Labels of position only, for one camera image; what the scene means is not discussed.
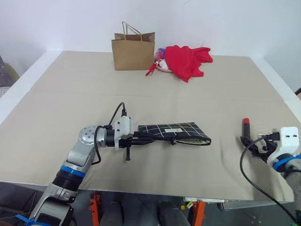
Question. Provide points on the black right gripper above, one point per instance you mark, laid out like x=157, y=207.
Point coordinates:
x=259, y=148

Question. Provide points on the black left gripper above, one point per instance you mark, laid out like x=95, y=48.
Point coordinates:
x=125, y=142

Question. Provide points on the red marker with black body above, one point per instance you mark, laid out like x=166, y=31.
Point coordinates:
x=246, y=128

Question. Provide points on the black grid zipper pouch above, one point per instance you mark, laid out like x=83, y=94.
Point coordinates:
x=174, y=131

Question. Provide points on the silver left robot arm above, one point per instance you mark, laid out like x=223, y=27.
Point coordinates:
x=77, y=155

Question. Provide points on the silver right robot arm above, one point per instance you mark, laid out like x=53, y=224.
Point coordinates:
x=292, y=171

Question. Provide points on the blue zip tie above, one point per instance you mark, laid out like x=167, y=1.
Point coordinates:
x=26, y=220

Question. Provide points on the beige table cover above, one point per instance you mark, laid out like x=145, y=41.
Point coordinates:
x=164, y=99

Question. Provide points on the red ribbon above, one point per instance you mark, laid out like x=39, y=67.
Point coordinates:
x=151, y=69

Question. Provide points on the white board under table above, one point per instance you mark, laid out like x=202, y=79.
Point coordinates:
x=204, y=199

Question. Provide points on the brown object at edge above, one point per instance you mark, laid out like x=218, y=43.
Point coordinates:
x=298, y=93

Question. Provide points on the pink and white toy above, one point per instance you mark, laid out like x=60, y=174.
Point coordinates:
x=162, y=64

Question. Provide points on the dark rounded shape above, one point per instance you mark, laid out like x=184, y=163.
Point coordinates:
x=112, y=214
x=171, y=214

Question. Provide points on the brown paper bag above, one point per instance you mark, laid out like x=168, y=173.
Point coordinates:
x=132, y=54

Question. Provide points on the orange table clamp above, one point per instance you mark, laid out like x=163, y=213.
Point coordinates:
x=198, y=213
x=94, y=209

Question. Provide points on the red cloth garment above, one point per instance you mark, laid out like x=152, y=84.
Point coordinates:
x=183, y=62

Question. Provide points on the purple plastic item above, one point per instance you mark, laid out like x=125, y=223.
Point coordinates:
x=160, y=51

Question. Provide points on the olive green chair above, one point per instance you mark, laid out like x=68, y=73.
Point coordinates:
x=13, y=71

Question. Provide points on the dark laptop keyboard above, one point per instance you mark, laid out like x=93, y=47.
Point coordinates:
x=3, y=77

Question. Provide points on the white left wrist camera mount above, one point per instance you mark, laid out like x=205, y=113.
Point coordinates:
x=124, y=128

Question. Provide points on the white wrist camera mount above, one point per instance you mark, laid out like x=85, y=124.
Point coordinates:
x=287, y=139
x=124, y=128

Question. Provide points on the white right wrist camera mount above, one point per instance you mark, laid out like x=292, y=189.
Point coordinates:
x=287, y=139

